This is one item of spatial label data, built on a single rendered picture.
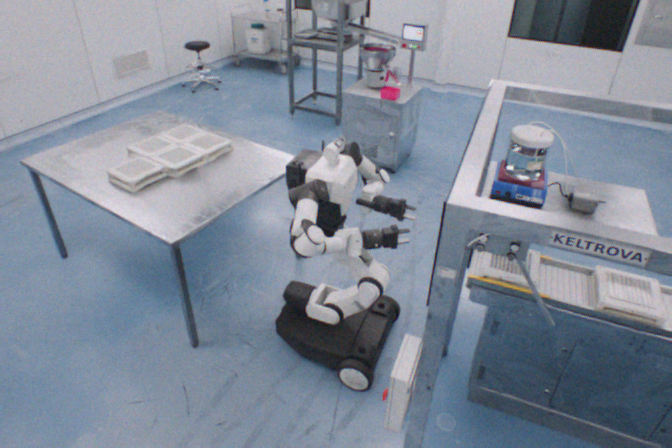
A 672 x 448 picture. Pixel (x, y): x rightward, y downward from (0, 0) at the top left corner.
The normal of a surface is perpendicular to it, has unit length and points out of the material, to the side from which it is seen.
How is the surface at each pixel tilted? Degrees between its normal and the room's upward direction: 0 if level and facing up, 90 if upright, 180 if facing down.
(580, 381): 90
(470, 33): 90
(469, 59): 90
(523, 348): 90
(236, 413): 0
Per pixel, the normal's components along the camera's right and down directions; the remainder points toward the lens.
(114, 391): 0.02, -0.85
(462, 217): -0.38, 0.47
